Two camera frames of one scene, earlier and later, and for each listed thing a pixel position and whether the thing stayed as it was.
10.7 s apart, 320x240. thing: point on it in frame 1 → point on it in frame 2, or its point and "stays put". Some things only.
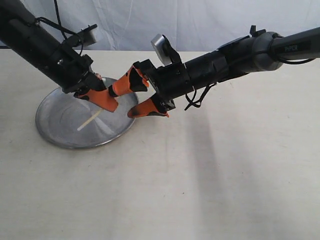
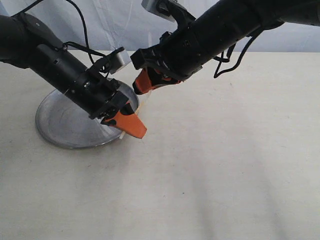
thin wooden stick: [90, 119] → [123, 132]
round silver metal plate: [71, 122] stays put
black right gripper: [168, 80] → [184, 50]
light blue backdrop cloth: [188, 25] stays put
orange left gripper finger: [102, 99] → [130, 124]
